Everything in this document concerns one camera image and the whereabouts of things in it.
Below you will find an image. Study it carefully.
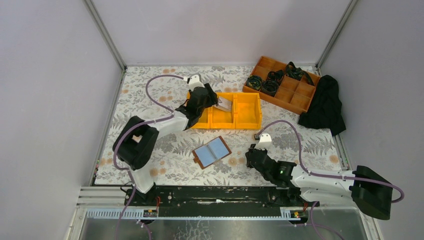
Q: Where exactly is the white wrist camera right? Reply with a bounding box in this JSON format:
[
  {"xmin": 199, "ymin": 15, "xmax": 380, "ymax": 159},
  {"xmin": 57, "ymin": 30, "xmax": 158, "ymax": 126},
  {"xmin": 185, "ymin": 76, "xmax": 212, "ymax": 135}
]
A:
[{"xmin": 254, "ymin": 133, "xmax": 272, "ymax": 150}]

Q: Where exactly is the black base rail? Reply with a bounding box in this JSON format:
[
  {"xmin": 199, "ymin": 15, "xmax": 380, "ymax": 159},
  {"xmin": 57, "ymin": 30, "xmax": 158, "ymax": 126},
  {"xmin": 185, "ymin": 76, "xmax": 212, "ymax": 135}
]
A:
[{"xmin": 124, "ymin": 185, "xmax": 313, "ymax": 218}]

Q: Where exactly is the rolled tie dark orange pattern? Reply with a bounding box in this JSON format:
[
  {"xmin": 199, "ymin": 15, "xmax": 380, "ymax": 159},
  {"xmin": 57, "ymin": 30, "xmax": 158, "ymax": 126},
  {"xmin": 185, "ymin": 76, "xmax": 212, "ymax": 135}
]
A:
[{"xmin": 266, "ymin": 69, "xmax": 285, "ymax": 85}]

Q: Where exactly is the silver VIP card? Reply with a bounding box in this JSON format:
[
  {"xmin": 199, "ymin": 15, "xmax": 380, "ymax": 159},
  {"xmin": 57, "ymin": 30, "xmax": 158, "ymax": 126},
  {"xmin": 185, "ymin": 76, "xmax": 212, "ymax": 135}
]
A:
[{"xmin": 215, "ymin": 96, "xmax": 233, "ymax": 112}]

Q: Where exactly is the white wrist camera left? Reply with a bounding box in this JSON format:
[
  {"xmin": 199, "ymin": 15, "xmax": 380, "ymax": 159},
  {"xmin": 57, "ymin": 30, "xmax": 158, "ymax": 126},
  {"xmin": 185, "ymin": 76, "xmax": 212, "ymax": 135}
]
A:
[{"xmin": 186, "ymin": 73, "xmax": 205, "ymax": 91}]

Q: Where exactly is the yellow plastic bin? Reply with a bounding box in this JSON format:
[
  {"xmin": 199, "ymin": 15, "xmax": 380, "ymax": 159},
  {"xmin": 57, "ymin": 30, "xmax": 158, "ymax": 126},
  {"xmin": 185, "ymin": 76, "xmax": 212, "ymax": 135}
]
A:
[
  {"xmin": 233, "ymin": 92, "xmax": 262, "ymax": 130},
  {"xmin": 210, "ymin": 92, "xmax": 237, "ymax": 129},
  {"xmin": 181, "ymin": 91, "xmax": 212, "ymax": 130}
]

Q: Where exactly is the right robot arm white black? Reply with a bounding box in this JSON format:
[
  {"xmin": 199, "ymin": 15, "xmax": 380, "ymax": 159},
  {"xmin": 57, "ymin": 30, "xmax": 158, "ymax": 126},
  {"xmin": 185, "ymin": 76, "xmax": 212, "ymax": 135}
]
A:
[{"xmin": 245, "ymin": 144, "xmax": 393, "ymax": 220}]

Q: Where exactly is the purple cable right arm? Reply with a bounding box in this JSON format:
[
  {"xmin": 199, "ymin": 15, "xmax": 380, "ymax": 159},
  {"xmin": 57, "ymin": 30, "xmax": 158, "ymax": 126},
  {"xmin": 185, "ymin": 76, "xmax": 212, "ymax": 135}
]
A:
[{"xmin": 255, "ymin": 119, "xmax": 405, "ymax": 204}]

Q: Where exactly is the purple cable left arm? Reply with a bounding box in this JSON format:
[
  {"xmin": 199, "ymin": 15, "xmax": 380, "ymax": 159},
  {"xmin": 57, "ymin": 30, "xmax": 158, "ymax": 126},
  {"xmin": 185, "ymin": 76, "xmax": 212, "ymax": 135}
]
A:
[{"xmin": 112, "ymin": 74, "xmax": 195, "ymax": 240}]

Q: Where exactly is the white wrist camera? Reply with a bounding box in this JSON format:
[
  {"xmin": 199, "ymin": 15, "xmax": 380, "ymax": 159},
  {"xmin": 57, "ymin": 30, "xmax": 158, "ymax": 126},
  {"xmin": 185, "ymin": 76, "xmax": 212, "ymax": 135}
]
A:
[
  {"xmin": 186, "ymin": 73, "xmax": 205, "ymax": 91},
  {"xmin": 254, "ymin": 133, "xmax": 272, "ymax": 150}
]

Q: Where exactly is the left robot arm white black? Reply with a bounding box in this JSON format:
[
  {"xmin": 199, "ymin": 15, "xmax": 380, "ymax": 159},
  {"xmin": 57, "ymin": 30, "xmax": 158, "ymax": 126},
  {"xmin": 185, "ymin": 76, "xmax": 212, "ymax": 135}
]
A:
[{"xmin": 112, "ymin": 83, "xmax": 218, "ymax": 194}]

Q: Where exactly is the black cloth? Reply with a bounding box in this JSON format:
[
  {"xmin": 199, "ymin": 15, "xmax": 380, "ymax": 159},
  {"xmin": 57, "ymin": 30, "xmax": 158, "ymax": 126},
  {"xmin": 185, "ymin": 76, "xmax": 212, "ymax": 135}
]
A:
[{"xmin": 298, "ymin": 75, "xmax": 346, "ymax": 136}]

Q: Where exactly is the wooden compartment tray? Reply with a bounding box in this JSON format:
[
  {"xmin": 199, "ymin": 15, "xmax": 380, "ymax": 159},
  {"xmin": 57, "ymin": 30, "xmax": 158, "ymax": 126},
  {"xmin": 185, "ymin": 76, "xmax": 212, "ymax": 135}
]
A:
[{"xmin": 242, "ymin": 56, "xmax": 321, "ymax": 115}]

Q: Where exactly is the rolled tie green yellow pattern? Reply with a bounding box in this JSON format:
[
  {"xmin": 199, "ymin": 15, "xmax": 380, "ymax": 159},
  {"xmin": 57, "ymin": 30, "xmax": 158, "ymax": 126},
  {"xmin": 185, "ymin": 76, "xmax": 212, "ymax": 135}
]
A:
[{"xmin": 246, "ymin": 75, "xmax": 263, "ymax": 91}]

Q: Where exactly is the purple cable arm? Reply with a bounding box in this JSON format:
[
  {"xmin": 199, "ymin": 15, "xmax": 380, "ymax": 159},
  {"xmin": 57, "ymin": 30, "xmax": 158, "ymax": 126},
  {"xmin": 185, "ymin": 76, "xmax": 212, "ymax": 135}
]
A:
[
  {"xmin": 255, "ymin": 119, "xmax": 405, "ymax": 204},
  {"xmin": 112, "ymin": 74, "xmax": 195, "ymax": 240}
]

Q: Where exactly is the rolled tie dark brown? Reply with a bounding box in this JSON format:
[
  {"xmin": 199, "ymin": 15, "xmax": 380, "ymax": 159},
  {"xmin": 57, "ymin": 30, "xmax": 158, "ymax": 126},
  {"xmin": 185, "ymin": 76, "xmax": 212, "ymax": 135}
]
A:
[{"xmin": 261, "ymin": 80, "xmax": 280, "ymax": 97}]

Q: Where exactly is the loose dark floral tie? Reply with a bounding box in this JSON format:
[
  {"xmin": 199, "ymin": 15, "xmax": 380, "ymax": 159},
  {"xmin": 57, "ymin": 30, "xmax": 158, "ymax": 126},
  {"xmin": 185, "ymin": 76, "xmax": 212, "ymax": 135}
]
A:
[{"xmin": 284, "ymin": 61, "xmax": 315, "ymax": 86}]

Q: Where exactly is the brown leather card holder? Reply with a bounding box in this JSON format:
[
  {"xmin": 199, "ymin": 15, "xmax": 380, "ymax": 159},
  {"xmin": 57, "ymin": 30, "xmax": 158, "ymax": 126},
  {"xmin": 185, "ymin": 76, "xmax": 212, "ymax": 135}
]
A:
[{"xmin": 192, "ymin": 136, "xmax": 232, "ymax": 169}]

